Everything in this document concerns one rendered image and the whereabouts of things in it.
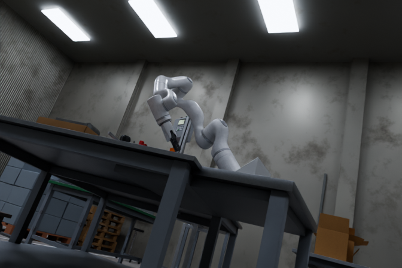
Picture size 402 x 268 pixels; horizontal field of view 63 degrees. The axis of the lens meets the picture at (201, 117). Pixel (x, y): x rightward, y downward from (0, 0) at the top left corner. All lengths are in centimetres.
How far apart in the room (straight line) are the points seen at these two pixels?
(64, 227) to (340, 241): 441
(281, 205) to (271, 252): 16
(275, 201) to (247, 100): 653
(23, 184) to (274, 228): 488
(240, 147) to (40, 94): 640
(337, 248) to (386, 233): 315
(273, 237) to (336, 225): 222
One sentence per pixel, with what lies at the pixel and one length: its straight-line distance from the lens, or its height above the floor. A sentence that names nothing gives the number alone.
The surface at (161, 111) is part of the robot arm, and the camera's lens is 183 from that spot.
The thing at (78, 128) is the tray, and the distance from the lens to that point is 153.
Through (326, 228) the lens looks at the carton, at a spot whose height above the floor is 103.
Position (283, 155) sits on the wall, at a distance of 694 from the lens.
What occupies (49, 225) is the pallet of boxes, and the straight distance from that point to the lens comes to 602.
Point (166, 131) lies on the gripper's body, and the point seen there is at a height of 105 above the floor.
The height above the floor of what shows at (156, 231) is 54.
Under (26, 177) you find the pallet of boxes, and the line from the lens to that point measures 578.
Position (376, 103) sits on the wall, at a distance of 731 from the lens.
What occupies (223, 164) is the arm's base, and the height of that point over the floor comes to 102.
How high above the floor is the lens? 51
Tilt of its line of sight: 22 degrees up
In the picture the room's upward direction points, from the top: 17 degrees clockwise
